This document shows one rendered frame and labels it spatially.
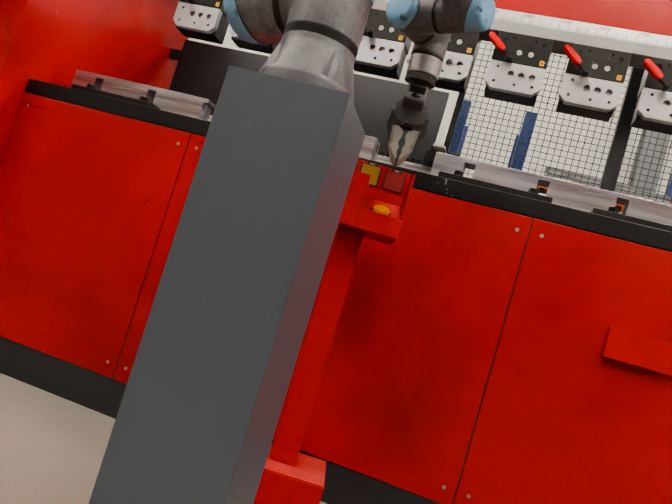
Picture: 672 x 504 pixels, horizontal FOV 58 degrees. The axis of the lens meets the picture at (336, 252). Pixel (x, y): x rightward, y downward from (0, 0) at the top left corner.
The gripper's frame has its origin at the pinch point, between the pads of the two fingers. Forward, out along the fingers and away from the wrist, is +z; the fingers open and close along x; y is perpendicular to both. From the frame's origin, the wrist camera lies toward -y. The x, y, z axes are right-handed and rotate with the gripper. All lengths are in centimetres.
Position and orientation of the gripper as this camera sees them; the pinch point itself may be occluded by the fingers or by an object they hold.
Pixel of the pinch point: (396, 160)
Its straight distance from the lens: 140.2
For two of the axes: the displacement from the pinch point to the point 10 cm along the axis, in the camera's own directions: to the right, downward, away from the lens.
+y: 0.4, -0.2, 10.0
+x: -9.6, -2.9, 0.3
